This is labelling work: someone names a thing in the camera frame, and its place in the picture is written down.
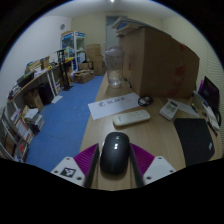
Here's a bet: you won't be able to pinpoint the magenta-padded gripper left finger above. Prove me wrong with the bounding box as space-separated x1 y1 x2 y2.
50 143 100 189

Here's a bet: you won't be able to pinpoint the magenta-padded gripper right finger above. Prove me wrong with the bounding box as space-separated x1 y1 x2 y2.
128 143 177 188

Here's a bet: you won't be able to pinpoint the black computer mouse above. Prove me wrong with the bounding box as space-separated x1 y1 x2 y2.
99 131 131 176

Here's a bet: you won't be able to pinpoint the black mouse pad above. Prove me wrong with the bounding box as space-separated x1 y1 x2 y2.
173 117 216 167

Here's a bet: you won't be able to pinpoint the slim white remote control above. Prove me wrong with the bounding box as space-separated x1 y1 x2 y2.
112 109 151 127

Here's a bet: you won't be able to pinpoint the white bookshelf unit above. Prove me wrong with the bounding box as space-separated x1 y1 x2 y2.
0 99 46 163

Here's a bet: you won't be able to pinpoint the white paper with writing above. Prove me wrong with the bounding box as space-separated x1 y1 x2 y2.
87 92 141 121

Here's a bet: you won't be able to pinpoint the black bin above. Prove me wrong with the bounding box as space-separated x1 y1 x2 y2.
37 82 55 106

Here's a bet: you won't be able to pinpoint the dark monitor screen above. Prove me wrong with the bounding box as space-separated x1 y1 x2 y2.
198 75 221 114

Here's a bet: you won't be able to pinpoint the open cardboard box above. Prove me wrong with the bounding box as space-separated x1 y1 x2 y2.
73 69 95 84

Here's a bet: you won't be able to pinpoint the black floor stand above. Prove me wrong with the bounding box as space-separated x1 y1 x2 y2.
56 49 74 92

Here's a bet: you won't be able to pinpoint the large brown cardboard box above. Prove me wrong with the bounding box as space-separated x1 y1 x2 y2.
118 26 201 99

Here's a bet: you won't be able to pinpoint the clear plastic jar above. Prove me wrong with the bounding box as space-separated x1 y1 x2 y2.
103 45 125 89

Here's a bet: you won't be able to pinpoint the stacked cardboard boxes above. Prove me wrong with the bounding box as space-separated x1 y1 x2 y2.
84 43 108 77

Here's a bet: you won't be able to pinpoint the glass-door display cabinet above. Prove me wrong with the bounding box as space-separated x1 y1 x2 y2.
60 30 86 71

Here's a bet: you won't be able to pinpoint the window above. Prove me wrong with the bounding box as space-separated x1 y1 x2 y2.
105 15 128 48

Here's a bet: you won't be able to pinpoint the grey flat board stack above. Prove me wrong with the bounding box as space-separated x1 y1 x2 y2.
111 16 148 34

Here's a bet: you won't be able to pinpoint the wooden wall desk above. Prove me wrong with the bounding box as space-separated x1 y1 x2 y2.
8 56 76 103

